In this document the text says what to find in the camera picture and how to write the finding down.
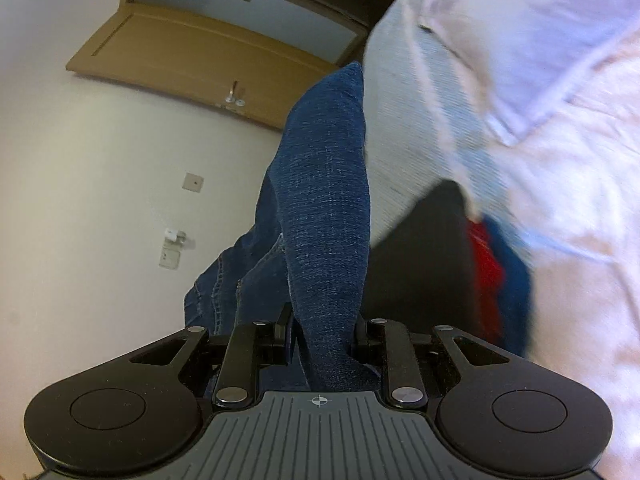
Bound folded red garment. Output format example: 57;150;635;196
467;220;506;336

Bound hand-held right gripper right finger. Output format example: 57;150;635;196
350;312;513;408

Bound wooden door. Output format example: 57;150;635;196
65;2;346;133

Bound metal door handle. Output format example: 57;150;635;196
222;80;247;108

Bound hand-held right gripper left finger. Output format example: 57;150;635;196
129;302;296;408

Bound lilac pillow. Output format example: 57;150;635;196
400;0;640;148

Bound pale pink duvet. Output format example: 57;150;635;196
440;35;640;466

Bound blue denim jeans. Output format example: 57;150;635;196
182;60;383;393

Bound folded blue garment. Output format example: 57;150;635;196
482;216;533;358

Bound white plug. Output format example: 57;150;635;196
164;227;197;250

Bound folded dark grey garment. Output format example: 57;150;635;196
362;180;488;341

